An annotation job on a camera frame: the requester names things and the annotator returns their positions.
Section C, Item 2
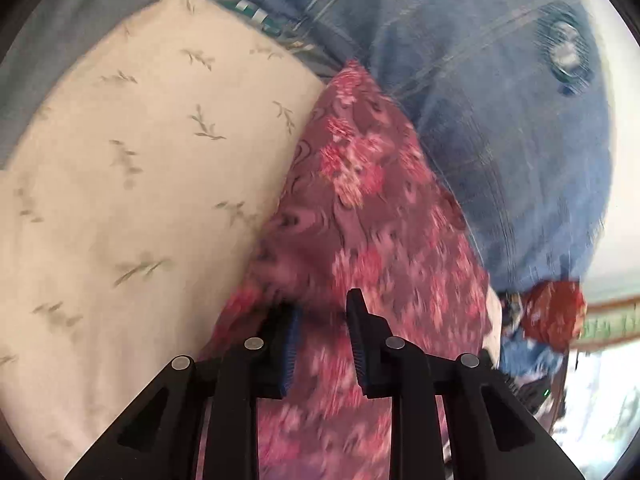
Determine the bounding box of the green patterned cloth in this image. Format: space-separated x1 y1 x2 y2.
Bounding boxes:
235 0 323 58

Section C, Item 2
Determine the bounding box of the grey striped blanket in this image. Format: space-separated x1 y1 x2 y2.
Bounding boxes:
0 0 216 171

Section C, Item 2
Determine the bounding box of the cream leaf-print pillow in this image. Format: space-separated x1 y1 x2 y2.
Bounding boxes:
0 0 331 480

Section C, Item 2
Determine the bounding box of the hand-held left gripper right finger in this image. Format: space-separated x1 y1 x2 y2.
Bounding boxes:
346 288 573 480

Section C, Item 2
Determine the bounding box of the blue denim cloth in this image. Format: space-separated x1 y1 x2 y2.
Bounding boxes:
497 330 566 386

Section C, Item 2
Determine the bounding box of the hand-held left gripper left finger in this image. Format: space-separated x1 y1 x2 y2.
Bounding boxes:
64 302 303 480

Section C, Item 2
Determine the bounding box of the red plastic bag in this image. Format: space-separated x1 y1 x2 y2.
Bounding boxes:
520 280 587 353

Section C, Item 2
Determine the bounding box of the pink floral cloth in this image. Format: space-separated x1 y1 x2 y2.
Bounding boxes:
192 60 501 480

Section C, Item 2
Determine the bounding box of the blue plaid blanket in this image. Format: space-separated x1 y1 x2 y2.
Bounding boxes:
210 0 613 293

